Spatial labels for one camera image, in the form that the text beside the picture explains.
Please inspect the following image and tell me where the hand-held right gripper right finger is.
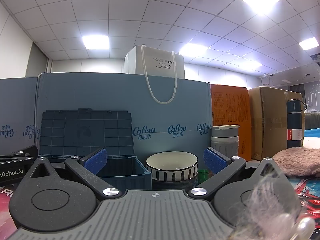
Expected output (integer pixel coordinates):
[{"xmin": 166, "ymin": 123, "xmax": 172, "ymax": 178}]
[{"xmin": 188, "ymin": 147, "xmax": 288, "ymax": 202}]

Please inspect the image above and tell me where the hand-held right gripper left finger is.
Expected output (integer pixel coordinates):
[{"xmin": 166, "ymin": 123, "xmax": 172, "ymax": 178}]
[{"xmin": 24, "ymin": 148, "xmax": 123, "ymax": 202}]

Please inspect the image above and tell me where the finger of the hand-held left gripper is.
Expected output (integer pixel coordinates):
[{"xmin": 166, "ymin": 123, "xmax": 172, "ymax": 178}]
[{"xmin": 0, "ymin": 145, "xmax": 38, "ymax": 165}]

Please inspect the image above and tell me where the blue plastic storage box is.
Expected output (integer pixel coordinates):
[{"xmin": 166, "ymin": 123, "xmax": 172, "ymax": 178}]
[{"xmin": 39, "ymin": 108, "xmax": 152, "ymax": 190}]

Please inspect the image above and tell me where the grey and white lidded cup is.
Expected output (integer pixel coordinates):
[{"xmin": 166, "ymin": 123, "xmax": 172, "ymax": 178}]
[{"xmin": 210, "ymin": 124, "xmax": 240, "ymax": 159}]

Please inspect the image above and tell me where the white striped ceramic bowl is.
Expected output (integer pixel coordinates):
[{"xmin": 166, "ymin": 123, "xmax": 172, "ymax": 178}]
[{"xmin": 146, "ymin": 151, "xmax": 199, "ymax": 182}]

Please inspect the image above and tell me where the large blue cardboard box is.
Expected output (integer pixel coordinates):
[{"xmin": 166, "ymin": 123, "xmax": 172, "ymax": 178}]
[
  {"xmin": 0, "ymin": 77, "xmax": 38, "ymax": 155},
  {"xmin": 35, "ymin": 72, "xmax": 213, "ymax": 170}
]

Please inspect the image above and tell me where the orange cardboard box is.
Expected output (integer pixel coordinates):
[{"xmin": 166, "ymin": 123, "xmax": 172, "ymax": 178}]
[{"xmin": 210, "ymin": 84, "xmax": 251, "ymax": 162}]

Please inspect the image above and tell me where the brown cardboard box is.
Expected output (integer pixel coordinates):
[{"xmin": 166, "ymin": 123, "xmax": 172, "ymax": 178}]
[{"xmin": 248, "ymin": 86, "xmax": 306, "ymax": 161}]

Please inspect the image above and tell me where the pink knitted cloth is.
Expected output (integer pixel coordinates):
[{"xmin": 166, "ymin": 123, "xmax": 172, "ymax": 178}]
[{"xmin": 272, "ymin": 147, "xmax": 320, "ymax": 178}]

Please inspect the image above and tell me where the dark thermos bottle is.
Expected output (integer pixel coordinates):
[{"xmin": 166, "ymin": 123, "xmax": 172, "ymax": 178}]
[{"xmin": 286, "ymin": 99, "xmax": 307, "ymax": 149}]

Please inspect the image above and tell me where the fluffy pearl hair clip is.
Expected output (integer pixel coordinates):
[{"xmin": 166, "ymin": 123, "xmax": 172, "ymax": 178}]
[{"xmin": 230, "ymin": 177, "xmax": 316, "ymax": 240}]

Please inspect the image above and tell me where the square ceiling light panel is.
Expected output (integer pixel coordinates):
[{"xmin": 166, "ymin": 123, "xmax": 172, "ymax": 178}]
[
  {"xmin": 82, "ymin": 35, "xmax": 109, "ymax": 49},
  {"xmin": 239, "ymin": 0, "xmax": 283, "ymax": 15},
  {"xmin": 178, "ymin": 43, "xmax": 208, "ymax": 57},
  {"xmin": 298, "ymin": 37, "xmax": 318, "ymax": 51}
]

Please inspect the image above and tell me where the white paper bag rope handle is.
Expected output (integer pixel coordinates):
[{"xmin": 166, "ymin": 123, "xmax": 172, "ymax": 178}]
[{"xmin": 124, "ymin": 44, "xmax": 185, "ymax": 104}]

